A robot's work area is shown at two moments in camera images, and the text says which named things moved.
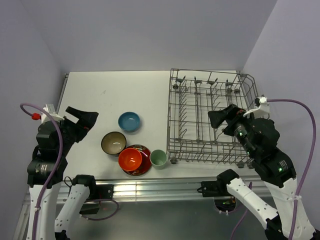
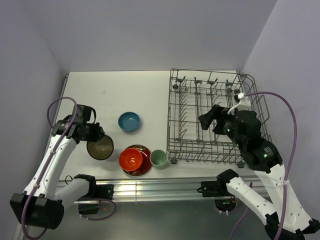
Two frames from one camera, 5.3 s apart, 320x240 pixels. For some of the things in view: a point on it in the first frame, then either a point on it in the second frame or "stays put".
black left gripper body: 71,131 -> 92,132
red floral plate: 145,162 stays put
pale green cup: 158,158 stays put
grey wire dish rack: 191,139 stays put
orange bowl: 130,159 stays put
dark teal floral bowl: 113,142 -> 101,149
